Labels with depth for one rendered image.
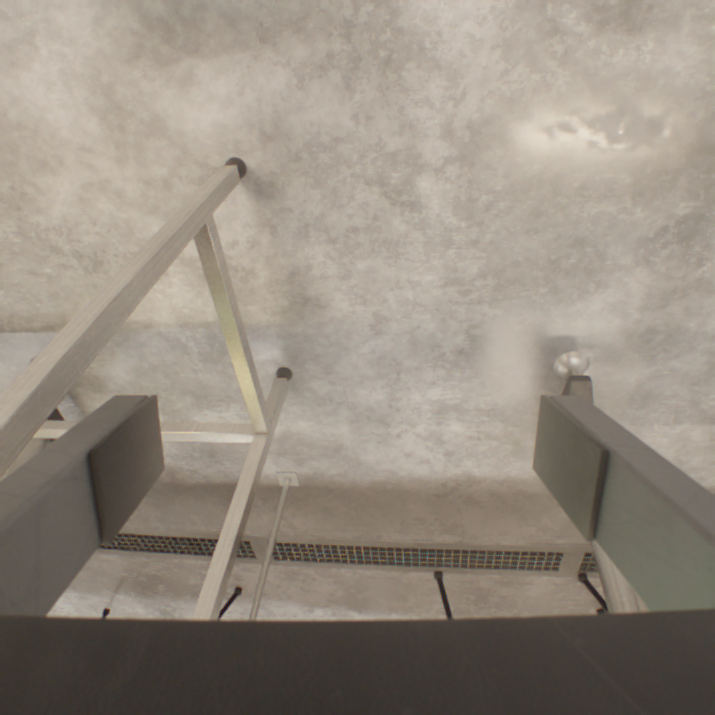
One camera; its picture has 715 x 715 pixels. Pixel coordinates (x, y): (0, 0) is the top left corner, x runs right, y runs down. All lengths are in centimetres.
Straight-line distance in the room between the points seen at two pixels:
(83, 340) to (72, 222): 69
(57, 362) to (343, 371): 79
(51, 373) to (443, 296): 77
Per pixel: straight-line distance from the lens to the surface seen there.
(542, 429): 17
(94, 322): 55
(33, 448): 149
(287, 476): 151
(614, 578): 101
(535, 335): 114
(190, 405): 140
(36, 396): 49
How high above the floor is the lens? 90
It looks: 51 degrees down
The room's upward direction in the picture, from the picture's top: 171 degrees counter-clockwise
